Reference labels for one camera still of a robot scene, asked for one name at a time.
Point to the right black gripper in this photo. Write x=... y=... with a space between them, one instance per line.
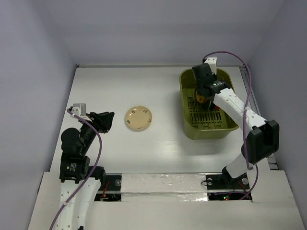
x=201 y=92

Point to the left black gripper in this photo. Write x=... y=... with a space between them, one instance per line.
x=102 y=120

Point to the brown yellow plate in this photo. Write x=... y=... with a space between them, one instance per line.
x=200 y=98

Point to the beige patterned plate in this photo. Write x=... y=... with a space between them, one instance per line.
x=138 y=118

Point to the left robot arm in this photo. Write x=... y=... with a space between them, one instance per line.
x=80 y=181

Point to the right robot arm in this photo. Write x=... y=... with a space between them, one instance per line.
x=260 y=136

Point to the olive green dish rack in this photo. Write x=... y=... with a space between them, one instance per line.
x=198 y=121

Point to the black teal plate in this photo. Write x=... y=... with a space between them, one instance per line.
x=211 y=106

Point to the foil covered base bar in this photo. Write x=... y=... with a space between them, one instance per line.
x=163 y=187

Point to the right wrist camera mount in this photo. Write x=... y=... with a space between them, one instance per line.
x=212 y=62

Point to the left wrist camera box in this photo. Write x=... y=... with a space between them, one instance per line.
x=79 y=108

